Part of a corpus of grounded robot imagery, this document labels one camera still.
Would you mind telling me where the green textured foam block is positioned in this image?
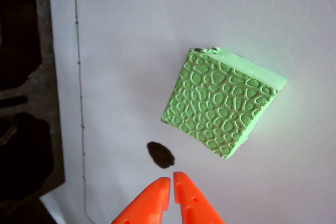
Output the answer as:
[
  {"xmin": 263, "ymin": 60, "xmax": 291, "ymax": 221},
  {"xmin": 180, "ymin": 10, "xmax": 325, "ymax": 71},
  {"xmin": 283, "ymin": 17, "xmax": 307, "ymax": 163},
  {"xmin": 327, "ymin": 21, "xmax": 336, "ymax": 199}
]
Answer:
[{"xmin": 160, "ymin": 46, "xmax": 288, "ymax": 161}]

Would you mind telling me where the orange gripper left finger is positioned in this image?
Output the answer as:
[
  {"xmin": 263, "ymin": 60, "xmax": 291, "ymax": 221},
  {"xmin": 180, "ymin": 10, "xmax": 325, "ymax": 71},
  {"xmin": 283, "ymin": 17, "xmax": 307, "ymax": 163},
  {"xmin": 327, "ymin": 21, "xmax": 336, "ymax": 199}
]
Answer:
[{"xmin": 111, "ymin": 177, "xmax": 172, "ymax": 224}]

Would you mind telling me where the white paper sheet with drawn lines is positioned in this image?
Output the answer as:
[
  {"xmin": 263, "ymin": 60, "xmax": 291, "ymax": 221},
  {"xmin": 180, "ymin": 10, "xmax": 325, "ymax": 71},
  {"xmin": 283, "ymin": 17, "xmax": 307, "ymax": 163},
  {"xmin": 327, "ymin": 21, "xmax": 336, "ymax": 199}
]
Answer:
[{"xmin": 39, "ymin": 0, "xmax": 336, "ymax": 224}]

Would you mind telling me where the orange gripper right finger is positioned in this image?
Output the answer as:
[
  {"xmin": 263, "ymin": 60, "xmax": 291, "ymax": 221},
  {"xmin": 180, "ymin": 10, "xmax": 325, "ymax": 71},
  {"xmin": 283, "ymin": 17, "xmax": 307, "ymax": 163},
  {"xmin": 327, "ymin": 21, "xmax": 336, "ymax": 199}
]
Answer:
[{"xmin": 173, "ymin": 171, "xmax": 226, "ymax": 224}]

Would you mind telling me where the black metal stand base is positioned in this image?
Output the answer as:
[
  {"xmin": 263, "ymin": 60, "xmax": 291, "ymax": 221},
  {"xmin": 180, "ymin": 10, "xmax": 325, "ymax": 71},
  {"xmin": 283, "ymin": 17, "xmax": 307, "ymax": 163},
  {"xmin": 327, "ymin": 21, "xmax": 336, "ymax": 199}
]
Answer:
[{"xmin": 0, "ymin": 0, "xmax": 66, "ymax": 224}]

